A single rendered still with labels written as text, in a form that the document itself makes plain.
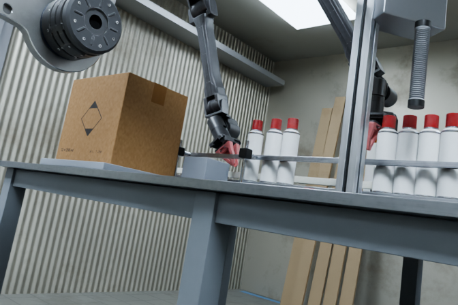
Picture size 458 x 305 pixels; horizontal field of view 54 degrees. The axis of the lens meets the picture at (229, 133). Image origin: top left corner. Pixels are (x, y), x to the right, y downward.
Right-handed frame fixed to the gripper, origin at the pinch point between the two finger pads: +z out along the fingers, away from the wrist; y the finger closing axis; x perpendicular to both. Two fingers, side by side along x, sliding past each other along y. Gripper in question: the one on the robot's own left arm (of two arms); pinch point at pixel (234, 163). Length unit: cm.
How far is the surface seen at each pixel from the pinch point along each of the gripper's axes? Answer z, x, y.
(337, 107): -161, 25, 278
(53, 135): -159, 158, 46
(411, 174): 38, -45, -2
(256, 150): 2.5, -9.9, -0.8
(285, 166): 14.5, -16.8, -2.6
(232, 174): 0.5, 4.5, 3.4
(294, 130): 6.2, -24.4, -1.5
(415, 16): 11, -69, -12
